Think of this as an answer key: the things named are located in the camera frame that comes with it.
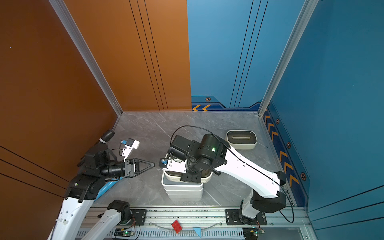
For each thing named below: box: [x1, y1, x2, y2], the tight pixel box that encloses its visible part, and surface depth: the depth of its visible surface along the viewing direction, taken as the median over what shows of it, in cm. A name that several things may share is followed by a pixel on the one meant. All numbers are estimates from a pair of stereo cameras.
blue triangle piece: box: [192, 227, 201, 238], surface depth 69 cm
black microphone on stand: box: [77, 129, 115, 168], surface depth 51 cm
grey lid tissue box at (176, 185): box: [161, 170, 204, 192], surface depth 62 cm
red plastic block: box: [171, 219, 183, 234], surface depth 71 cm
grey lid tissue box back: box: [164, 189, 204, 198], surface depth 71 cm
